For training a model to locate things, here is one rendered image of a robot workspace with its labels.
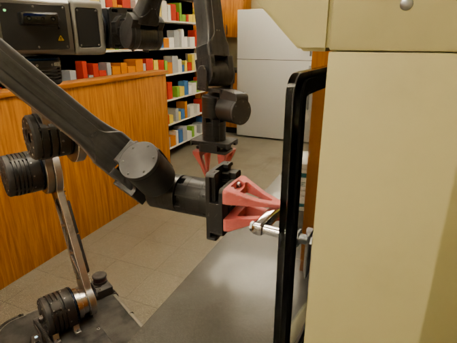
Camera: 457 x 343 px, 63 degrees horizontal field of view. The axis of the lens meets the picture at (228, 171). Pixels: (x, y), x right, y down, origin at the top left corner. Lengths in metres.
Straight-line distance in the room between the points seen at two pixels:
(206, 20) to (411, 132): 0.63
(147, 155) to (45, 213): 2.28
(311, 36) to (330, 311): 0.27
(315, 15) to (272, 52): 5.13
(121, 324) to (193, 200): 1.35
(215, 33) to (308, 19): 0.55
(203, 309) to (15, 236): 2.03
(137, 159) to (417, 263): 0.35
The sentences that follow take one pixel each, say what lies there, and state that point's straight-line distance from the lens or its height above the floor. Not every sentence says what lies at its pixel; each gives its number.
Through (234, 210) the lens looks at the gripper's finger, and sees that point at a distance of 0.54.
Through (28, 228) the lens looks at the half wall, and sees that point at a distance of 2.71.
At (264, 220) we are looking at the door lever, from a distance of 0.47.
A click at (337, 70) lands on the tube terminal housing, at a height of 1.39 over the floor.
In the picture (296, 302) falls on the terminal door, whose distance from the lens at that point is 0.52.
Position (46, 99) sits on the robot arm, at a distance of 0.59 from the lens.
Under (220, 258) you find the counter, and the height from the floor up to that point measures 0.94.
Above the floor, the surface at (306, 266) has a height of 1.17.
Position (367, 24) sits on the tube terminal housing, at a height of 1.43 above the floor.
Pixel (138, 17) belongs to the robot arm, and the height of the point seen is 1.48.
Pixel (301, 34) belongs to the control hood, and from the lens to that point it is 0.35.
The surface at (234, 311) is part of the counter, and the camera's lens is 0.75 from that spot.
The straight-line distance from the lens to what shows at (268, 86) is 5.52.
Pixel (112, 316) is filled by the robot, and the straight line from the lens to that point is 1.89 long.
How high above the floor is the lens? 1.42
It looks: 20 degrees down
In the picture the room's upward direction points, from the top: straight up
